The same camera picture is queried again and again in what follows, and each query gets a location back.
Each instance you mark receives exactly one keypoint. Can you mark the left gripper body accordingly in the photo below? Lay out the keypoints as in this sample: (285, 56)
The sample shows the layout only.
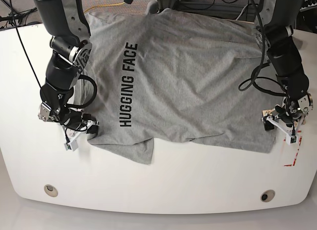
(290, 116)

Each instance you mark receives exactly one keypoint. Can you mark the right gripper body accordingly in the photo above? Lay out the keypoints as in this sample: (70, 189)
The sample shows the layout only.
(74, 123)

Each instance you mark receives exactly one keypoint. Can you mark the grey t-shirt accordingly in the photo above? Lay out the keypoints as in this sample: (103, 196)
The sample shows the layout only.
(175, 76)

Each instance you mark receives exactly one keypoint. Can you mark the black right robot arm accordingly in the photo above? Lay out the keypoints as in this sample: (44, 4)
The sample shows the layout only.
(65, 21)

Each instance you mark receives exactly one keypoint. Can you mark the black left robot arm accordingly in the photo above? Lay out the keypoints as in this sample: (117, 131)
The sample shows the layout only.
(275, 20)

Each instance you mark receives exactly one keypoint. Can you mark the red tape rectangle marking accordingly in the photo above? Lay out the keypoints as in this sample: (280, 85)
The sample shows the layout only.
(289, 152)

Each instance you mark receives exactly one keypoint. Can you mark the right table grommet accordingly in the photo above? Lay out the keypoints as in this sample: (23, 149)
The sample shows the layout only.
(267, 196)

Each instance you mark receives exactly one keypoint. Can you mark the table grommet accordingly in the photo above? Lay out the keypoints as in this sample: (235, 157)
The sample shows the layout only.
(50, 190)
(267, 196)

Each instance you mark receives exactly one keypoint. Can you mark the left table grommet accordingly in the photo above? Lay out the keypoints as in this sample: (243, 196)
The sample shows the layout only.
(50, 190)

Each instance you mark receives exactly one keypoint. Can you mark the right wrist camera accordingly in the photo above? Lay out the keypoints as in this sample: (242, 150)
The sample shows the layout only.
(71, 145)

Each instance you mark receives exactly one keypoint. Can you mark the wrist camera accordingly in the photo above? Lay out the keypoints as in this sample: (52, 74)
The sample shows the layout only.
(71, 145)
(291, 139)

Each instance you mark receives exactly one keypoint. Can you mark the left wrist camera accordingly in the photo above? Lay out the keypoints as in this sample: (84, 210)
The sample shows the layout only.
(291, 139)

